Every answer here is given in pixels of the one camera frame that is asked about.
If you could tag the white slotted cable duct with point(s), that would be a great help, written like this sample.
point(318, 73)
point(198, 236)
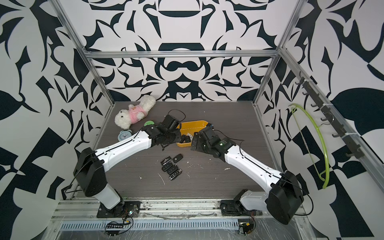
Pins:
point(149, 225)

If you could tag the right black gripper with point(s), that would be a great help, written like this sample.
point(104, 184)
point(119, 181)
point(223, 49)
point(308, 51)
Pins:
point(199, 141)

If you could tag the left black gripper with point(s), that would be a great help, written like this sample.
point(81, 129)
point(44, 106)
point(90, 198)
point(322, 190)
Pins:
point(179, 136)

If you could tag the light blue alarm clock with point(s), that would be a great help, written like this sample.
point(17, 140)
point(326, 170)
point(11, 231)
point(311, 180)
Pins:
point(125, 134)

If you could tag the yellow plastic storage box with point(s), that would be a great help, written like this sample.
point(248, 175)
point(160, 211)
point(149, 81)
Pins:
point(188, 129)

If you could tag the green plastic clothes hanger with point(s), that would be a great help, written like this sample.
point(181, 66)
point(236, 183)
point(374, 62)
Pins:
point(318, 146)

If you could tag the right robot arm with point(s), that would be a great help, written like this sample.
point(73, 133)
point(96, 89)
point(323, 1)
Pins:
point(282, 194)

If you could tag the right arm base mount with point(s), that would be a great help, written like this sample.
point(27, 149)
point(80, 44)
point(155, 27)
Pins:
point(235, 208)

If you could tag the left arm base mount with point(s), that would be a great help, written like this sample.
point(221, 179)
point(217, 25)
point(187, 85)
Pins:
point(128, 208)

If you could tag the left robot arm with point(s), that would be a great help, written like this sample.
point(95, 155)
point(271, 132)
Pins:
point(92, 165)

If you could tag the black wall hook rack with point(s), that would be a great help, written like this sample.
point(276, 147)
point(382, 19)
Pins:
point(330, 117)

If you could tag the black chrome-edged car key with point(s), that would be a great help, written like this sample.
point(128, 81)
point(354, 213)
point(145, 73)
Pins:
point(174, 175)

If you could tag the aluminium frame back bar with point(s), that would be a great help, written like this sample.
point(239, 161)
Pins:
point(180, 54)

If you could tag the black flip key slanted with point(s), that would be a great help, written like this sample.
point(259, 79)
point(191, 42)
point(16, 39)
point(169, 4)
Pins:
point(166, 160)

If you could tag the black car key top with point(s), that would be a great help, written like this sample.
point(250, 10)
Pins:
point(177, 158)

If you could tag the white plush dog pink shirt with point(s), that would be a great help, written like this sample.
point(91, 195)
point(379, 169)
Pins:
point(135, 113)

